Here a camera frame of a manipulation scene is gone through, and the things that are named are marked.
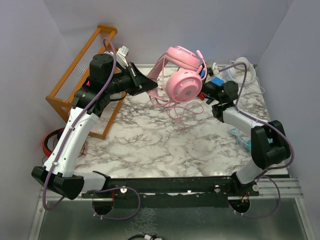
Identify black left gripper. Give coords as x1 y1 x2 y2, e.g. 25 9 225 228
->
105 61 158 96

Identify pink cat-ear headphones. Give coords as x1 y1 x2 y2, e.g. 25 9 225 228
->
146 46 208 130

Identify teal cat-ear headphones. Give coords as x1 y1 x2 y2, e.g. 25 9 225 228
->
228 127 273 152

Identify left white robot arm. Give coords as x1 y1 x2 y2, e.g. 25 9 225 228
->
31 53 158 200

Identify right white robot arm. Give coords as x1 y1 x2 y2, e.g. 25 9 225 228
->
201 81 293 196

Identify white headphones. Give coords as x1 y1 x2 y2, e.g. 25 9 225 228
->
222 56 265 95

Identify red black headphones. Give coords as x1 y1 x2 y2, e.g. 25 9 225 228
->
42 128 64 157

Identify blue notebook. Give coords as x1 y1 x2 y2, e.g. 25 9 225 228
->
200 69 224 86

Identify blue black marker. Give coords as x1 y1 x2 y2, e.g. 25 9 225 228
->
206 98 214 105

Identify red black marker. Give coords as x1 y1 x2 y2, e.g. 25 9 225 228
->
198 93 207 100

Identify wooden tiered shelf rack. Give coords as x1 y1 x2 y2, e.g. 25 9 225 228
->
45 24 126 140

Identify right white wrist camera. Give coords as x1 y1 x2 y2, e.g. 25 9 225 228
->
206 59 220 77

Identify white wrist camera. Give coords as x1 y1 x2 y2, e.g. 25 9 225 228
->
115 45 129 71
206 59 220 77

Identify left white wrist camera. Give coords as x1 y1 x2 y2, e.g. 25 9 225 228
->
115 45 129 71

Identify black front mounting rail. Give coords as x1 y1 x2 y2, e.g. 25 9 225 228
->
81 174 259 208

